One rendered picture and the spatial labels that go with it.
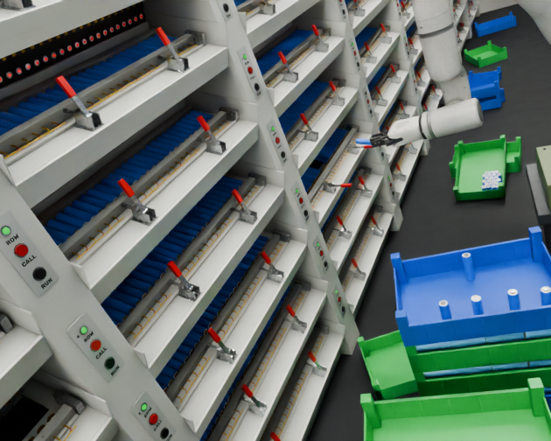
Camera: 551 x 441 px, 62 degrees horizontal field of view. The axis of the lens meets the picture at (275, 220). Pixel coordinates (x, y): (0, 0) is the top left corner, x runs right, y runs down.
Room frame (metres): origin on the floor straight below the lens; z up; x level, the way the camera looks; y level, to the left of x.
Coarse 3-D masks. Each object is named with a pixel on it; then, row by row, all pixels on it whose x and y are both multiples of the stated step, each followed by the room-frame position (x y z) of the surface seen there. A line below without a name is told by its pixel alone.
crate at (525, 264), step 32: (448, 256) 0.78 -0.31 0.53; (480, 256) 0.75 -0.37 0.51; (512, 256) 0.73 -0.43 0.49; (544, 256) 0.68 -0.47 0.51; (416, 288) 0.77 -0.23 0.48; (448, 288) 0.73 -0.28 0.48; (480, 288) 0.70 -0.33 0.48; (512, 288) 0.66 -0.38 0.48; (416, 320) 0.68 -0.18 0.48; (448, 320) 0.61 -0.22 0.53; (480, 320) 0.59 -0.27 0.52; (512, 320) 0.57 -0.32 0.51; (544, 320) 0.55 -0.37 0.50
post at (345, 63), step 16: (320, 0) 1.71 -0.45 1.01; (336, 0) 1.69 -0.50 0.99; (304, 16) 1.75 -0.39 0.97; (320, 16) 1.72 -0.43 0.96; (336, 16) 1.68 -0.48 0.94; (352, 32) 1.75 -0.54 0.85; (336, 64) 1.72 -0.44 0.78; (352, 64) 1.68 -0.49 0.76; (368, 96) 1.74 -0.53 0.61; (352, 112) 1.71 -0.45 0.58; (368, 160) 1.71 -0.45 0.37; (384, 160) 1.72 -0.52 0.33; (384, 176) 1.69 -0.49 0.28; (384, 192) 1.69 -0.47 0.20; (400, 208) 1.75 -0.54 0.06; (400, 224) 1.71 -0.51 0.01
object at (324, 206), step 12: (348, 120) 1.72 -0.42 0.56; (360, 132) 1.70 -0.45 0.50; (360, 144) 1.61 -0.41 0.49; (348, 156) 1.54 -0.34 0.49; (360, 156) 1.57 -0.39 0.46; (336, 168) 1.48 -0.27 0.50; (348, 168) 1.47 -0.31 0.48; (336, 180) 1.41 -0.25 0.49; (348, 180) 1.46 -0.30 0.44; (324, 192) 1.35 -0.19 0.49; (336, 192) 1.34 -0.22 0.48; (324, 204) 1.29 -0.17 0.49; (324, 216) 1.25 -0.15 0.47
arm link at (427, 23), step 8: (416, 0) 1.21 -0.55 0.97; (424, 0) 1.19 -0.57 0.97; (432, 0) 1.18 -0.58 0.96; (440, 0) 1.18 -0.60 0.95; (448, 0) 1.19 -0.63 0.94; (416, 8) 1.21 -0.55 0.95; (424, 8) 1.19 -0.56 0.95; (432, 8) 1.18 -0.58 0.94; (440, 8) 1.18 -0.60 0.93; (448, 8) 1.19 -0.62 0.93; (416, 16) 1.22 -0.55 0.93; (424, 16) 1.20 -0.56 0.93; (432, 16) 1.19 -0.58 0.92; (440, 16) 1.18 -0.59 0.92; (448, 16) 1.18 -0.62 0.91; (416, 24) 1.24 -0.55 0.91; (424, 24) 1.20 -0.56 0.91; (432, 24) 1.19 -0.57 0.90; (440, 24) 1.18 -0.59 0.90; (448, 24) 1.18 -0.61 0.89; (424, 32) 1.21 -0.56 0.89
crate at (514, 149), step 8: (456, 144) 2.06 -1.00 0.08; (512, 144) 1.91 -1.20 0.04; (520, 144) 1.85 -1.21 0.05; (456, 152) 2.05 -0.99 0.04; (512, 152) 1.90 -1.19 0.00; (520, 152) 1.82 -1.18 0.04; (456, 160) 2.03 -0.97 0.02; (512, 160) 1.84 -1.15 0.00; (520, 160) 1.78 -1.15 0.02; (456, 168) 1.89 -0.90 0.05; (512, 168) 1.75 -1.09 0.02; (520, 168) 1.75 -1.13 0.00
